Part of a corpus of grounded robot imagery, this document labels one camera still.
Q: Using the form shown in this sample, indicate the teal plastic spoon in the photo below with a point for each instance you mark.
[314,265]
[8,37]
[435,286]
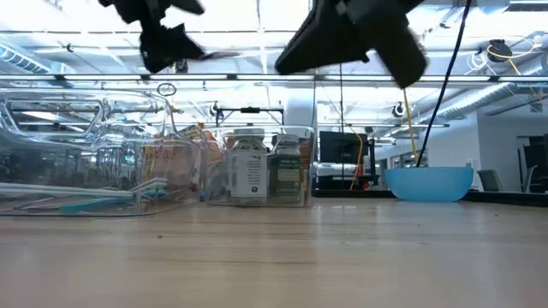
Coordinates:
[85,207]

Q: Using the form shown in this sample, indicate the brown roast beef ramen pack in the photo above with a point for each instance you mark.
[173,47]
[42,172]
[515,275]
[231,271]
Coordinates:
[167,167]

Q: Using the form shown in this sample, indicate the spice jar white lid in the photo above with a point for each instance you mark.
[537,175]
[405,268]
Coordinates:
[248,171]

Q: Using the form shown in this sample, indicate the blue plastic bowl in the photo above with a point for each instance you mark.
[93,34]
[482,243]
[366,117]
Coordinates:
[428,184]

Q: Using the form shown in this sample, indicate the short clear plastic bin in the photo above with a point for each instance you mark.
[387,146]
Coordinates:
[306,171]

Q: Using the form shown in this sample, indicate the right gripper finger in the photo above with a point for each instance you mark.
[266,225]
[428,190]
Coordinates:
[402,55]
[325,43]

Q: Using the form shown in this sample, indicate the black computer monitor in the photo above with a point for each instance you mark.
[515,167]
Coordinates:
[342,147]

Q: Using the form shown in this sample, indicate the grey overhead crossbar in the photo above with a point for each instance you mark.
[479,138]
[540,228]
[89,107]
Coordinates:
[107,77]

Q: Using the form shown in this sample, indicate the grey office chair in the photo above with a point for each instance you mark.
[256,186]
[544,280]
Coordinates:
[490,179]

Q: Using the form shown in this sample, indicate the yellow-orange ramen pack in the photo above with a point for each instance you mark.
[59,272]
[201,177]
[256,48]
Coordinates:
[212,149]

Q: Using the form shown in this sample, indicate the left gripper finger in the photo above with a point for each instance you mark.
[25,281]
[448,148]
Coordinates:
[190,5]
[169,47]

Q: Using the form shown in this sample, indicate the spice jar green lid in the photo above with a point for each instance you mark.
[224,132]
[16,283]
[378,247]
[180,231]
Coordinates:
[284,175]

